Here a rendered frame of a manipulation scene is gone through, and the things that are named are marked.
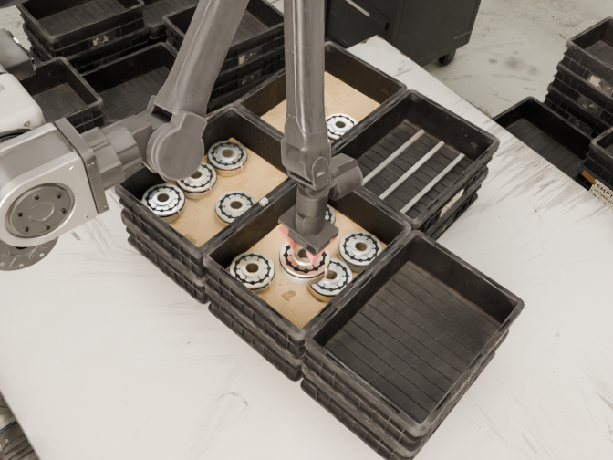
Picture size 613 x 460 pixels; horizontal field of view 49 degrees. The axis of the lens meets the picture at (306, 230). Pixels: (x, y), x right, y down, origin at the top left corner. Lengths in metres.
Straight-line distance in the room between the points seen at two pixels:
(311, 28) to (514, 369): 0.99
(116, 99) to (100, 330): 1.24
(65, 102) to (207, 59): 1.62
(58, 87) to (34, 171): 1.76
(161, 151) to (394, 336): 0.78
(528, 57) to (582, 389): 2.38
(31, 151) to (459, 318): 1.02
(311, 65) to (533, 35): 2.97
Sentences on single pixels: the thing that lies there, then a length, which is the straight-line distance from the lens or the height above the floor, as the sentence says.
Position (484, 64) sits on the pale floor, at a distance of 3.70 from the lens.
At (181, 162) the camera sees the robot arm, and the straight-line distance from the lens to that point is 0.98.
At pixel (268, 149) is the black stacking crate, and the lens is 1.79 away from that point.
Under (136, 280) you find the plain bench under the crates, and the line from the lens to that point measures 1.76.
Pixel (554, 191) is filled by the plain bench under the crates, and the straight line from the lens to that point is 2.12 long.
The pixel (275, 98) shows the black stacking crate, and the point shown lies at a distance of 1.96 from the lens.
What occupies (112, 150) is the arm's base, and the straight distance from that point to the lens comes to 0.95.
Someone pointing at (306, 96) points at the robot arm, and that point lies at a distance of 1.11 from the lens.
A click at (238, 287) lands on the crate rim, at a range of 1.45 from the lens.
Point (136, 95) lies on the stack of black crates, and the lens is 2.73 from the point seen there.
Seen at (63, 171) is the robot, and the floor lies 1.50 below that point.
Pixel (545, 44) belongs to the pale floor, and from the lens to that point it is 3.97.
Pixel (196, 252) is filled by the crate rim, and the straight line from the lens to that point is 1.51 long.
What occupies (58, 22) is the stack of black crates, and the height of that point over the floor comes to 0.49.
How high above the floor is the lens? 2.14
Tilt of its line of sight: 51 degrees down
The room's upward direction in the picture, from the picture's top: 6 degrees clockwise
